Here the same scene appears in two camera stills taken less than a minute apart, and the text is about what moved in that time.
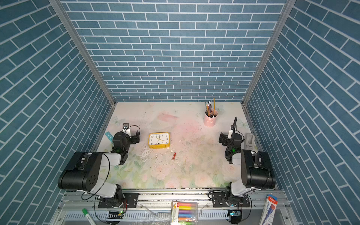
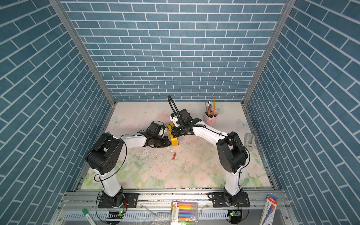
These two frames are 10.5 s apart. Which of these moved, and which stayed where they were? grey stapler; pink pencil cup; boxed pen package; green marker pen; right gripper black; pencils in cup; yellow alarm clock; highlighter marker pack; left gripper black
Moved: left gripper black; yellow alarm clock; right gripper black
Stayed: highlighter marker pack; green marker pen; grey stapler; pink pencil cup; pencils in cup; boxed pen package
